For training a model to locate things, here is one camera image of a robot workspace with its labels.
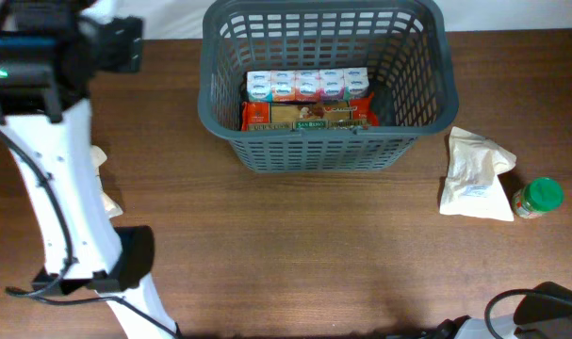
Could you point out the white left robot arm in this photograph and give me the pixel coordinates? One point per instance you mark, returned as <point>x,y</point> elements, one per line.
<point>49,52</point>

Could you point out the orange spaghetti packet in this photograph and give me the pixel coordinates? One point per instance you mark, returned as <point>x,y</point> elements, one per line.
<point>316,116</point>

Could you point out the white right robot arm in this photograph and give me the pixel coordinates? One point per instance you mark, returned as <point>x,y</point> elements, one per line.
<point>544,312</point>

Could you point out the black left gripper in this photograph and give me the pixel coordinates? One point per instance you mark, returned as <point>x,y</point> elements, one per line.
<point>128,38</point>

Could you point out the green lid glass jar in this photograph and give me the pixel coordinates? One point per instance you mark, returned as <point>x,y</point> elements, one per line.
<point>537,198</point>

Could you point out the grey plastic lattice basket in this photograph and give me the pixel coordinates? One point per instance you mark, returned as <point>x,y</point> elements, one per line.
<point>402,44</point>

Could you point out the tissue pocket pack bundle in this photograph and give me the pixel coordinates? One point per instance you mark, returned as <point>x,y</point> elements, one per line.
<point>307,86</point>

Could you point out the beige powder bag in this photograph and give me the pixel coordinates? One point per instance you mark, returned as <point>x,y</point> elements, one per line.
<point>472,187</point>

